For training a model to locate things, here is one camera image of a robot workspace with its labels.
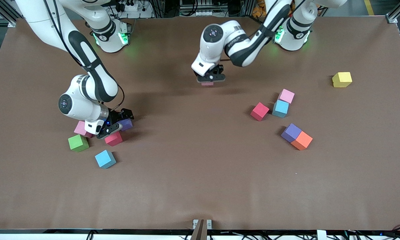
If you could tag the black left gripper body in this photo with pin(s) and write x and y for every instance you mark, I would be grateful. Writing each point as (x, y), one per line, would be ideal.
(217, 70)

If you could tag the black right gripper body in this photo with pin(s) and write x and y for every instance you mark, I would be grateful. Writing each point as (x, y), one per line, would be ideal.
(115, 117)

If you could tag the purple foam cube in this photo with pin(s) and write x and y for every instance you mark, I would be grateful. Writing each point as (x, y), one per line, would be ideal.
(291, 132)
(128, 125)

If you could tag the pink foam cube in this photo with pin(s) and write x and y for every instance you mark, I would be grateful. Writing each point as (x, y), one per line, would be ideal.
(80, 129)
(207, 84)
(286, 96)

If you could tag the red foam cube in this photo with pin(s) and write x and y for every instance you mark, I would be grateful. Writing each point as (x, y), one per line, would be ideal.
(259, 111)
(114, 139)

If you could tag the blue foam cube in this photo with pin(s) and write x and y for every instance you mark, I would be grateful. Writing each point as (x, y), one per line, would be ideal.
(105, 159)
(280, 108)

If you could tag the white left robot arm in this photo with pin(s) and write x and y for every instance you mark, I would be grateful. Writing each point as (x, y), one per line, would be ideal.
(219, 46)

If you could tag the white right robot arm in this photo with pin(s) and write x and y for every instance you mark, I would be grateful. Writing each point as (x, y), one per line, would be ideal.
(83, 110)

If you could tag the green foam cube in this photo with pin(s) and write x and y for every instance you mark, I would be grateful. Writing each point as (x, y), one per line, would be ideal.
(78, 143)

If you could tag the small white power strip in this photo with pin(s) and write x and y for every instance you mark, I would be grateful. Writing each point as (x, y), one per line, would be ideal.
(203, 13)

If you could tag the bag of orange items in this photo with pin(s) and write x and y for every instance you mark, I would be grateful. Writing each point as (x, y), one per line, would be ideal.
(258, 10)

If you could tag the large white power strip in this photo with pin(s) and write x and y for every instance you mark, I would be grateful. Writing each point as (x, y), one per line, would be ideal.
(133, 8)

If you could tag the orange foam cube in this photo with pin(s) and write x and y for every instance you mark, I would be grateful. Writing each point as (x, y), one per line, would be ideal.
(301, 140)

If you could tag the yellow foam cube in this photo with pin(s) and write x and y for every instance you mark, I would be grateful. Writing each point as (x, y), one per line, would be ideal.
(342, 79)

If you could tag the white tag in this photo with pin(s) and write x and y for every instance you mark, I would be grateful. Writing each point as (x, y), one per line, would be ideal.
(321, 235)

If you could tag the aluminium frame post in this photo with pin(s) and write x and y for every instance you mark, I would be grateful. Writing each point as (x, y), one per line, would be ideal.
(158, 8)
(248, 7)

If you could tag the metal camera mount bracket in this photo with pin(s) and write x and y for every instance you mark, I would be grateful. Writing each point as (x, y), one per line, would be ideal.
(202, 224)

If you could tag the aluminium frame strut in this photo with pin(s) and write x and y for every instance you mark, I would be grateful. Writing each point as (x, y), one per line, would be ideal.
(5, 13)
(398, 11)

